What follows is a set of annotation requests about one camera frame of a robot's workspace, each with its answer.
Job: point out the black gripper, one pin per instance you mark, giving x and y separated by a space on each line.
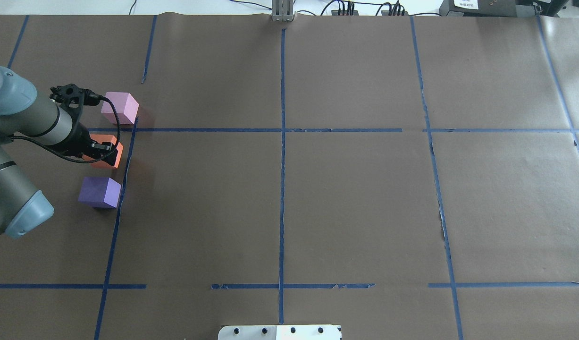
81 142

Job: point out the orange foam cube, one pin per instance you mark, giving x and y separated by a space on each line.
104 144

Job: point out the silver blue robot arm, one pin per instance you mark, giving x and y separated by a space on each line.
52 123

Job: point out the dark purple foam cube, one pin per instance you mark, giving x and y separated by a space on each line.
100 192

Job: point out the light pink foam cube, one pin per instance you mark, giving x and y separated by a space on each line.
125 105

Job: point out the black power strip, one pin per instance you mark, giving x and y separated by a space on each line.
345 9

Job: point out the black box with label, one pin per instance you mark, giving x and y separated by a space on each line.
478 8

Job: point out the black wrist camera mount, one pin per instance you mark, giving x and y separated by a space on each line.
73 98

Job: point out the aluminium frame post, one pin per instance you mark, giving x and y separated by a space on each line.
282 10

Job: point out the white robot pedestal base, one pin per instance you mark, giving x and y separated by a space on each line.
281 332

